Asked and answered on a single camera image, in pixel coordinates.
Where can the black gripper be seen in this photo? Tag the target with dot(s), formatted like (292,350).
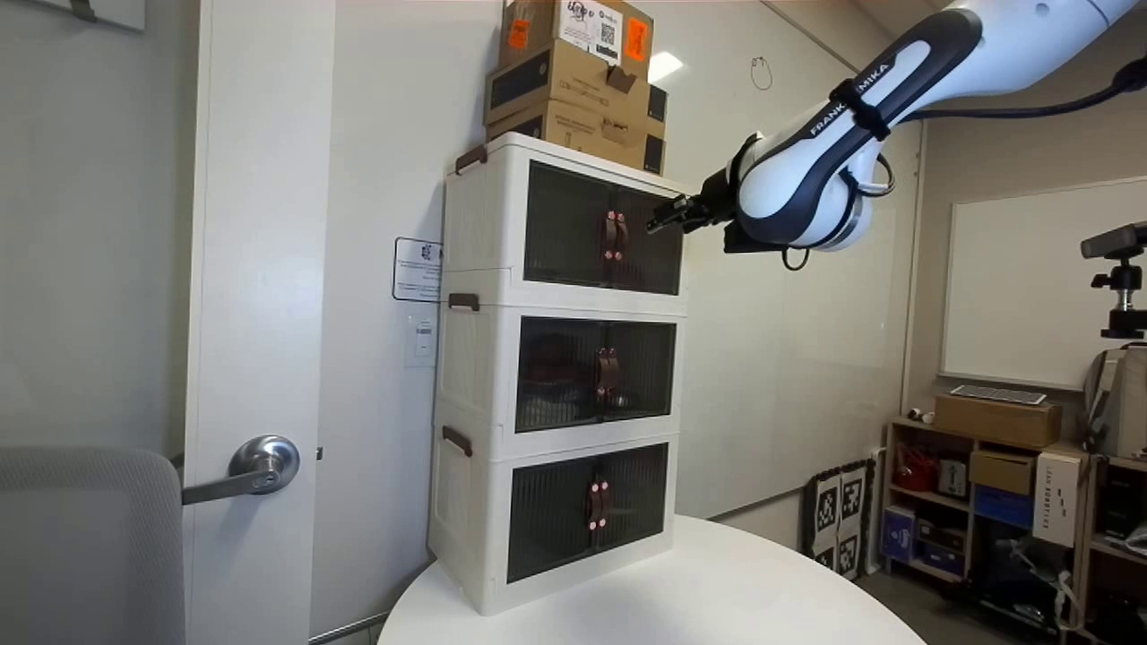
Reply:
(719,202)

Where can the dark ribbed translucent cabinet door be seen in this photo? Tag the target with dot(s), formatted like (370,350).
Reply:
(560,374)
(637,496)
(567,222)
(649,256)
(550,524)
(648,369)

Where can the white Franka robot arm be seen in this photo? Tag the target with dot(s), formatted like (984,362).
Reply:
(838,145)

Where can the white stacked storage cabinet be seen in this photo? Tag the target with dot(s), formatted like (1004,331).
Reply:
(480,361)

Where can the large cardboard box black print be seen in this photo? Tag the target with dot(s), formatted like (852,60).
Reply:
(560,103)

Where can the small cardboard box orange labels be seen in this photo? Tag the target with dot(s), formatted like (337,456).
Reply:
(560,31)

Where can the black white fiducial tag board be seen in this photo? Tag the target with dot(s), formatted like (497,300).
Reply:
(842,521)

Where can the white whiteboard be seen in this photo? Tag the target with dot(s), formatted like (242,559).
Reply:
(1026,300)

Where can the wooden storage shelf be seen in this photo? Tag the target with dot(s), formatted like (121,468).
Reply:
(925,496)

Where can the flat cardboard box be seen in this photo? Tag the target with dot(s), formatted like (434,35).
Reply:
(999,422)

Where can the small brown cardboard box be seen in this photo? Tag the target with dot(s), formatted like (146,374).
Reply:
(1003,470)

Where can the white room door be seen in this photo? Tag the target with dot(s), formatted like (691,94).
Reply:
(257,237)

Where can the blue storage box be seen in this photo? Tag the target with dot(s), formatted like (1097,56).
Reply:
(1003,509)

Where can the white carton box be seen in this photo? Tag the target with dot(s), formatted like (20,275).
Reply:
(1060,496)

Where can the white bulky bag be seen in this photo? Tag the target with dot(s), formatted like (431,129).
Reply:
(1122,399)

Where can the dark storage shelf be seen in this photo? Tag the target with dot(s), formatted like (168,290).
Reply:
(1118,548)

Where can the grey office chair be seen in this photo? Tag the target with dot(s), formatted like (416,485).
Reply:
(85,548)

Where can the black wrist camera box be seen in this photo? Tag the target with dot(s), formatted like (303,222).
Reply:
(754,237)

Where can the small wall sign plate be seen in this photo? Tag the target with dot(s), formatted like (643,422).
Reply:
(416,271)

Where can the black camera on tripod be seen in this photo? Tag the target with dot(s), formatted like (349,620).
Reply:
(1119,281)

